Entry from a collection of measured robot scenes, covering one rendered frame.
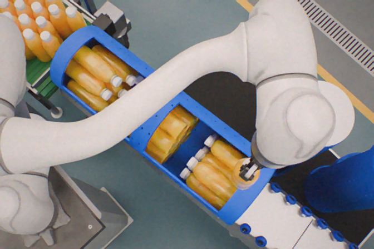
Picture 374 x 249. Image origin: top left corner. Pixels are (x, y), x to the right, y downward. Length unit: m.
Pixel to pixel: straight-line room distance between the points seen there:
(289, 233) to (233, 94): 1.17
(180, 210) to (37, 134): 1.86
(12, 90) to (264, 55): 0.46
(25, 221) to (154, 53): 1.77
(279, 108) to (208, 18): 2.36
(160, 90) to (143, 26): 2.23
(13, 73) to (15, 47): 0.05
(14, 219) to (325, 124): 0.96
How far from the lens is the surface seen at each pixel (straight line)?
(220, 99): 2.43
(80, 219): 1.42
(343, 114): 1.59
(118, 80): 1.37
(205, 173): 1.29
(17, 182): 1.26
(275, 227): 1.54
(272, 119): 0.55
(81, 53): 1.43
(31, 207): 1.24
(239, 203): 1.23
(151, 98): 0.61
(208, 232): 2.43
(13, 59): 0.76
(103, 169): 2.51
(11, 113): 0.74
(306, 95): 0.54
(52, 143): 0.63
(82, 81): 1.44
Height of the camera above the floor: 2.42
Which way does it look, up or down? 75 degrees down
